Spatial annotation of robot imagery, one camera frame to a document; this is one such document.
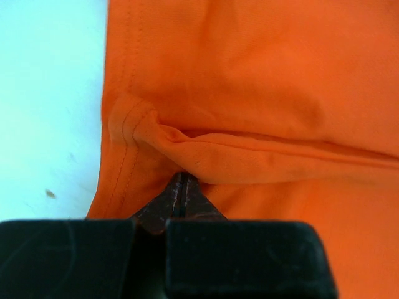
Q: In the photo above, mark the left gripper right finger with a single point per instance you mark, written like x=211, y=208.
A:
x=208, y=256

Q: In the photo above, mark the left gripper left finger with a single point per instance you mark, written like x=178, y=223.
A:
x=68, y=258

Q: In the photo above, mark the orange t-shirt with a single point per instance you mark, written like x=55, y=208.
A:
x=282, y=110

